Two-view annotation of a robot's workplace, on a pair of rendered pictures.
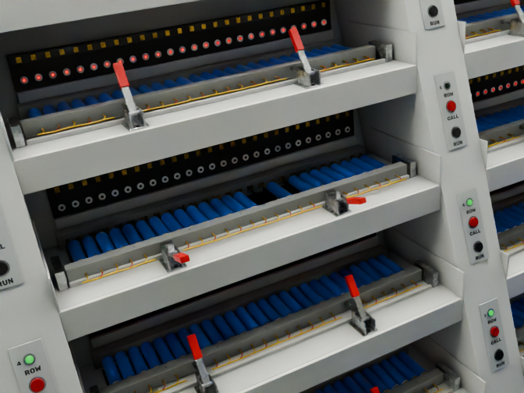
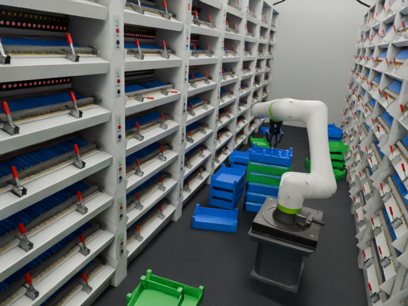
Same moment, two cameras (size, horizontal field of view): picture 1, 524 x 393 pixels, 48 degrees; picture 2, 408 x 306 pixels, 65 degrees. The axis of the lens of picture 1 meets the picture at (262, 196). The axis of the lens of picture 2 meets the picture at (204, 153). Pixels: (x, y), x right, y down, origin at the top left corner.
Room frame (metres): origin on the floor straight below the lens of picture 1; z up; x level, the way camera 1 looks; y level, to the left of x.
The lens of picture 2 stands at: (-0.46, 1.11, 1.17)
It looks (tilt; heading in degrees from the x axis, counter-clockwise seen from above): 18 degrees down; 310
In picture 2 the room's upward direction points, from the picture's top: 4 degrees clockwise
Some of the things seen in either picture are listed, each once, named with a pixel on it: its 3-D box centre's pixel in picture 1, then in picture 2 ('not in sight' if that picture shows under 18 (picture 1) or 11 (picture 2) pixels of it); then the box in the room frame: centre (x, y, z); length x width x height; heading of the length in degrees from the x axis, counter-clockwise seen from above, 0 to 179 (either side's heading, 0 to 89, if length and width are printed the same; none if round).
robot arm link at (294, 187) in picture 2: not in sight; (294, 191); (0.15, -0.34, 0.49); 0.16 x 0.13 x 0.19; 50
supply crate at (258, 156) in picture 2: not in sight; (271, 153); (0.62, -0.93, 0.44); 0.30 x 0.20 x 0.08; 27
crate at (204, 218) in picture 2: not in sight; (215, 217); (0.74, -0.47, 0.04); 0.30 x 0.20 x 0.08; 35
